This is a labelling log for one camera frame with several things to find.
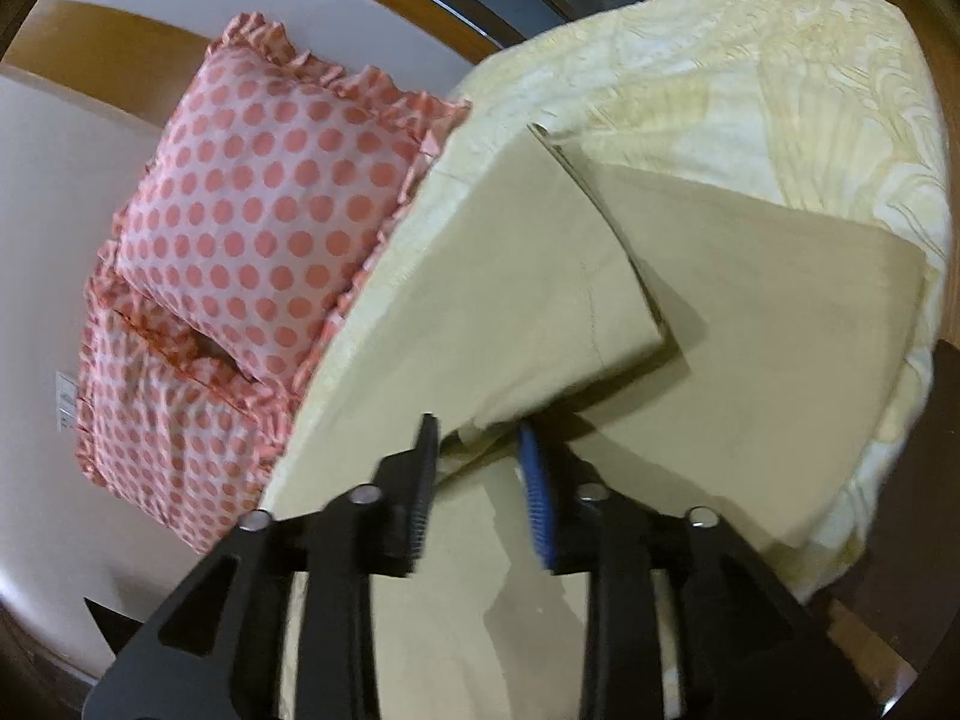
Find yellow patterned bedsheet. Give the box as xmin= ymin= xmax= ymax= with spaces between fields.
xmin=299 ymin=0 xmax=955 ymax=605

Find polka dot pillow left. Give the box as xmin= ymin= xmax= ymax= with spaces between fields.
xmin=76 ymin=265 xmax=293 ymax=554

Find wall switch plate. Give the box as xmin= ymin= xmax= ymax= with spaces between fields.
xmin=55 ymin=371 xmax=78 ymax=431

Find khaki pants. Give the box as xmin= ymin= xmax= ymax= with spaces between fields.
xmin=257 ymin=122 xmax=928 ymax=720

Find polka dot pillow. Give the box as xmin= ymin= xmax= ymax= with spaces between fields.
xmin=114 ymin=13 xmax=470 ymax=392
xmin=76 ymin=265 xmax=293 ymax=554

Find polka dot pillow right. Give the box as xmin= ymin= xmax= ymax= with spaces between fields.
xmin=114 ymin=13 xmax=470 ymax=392

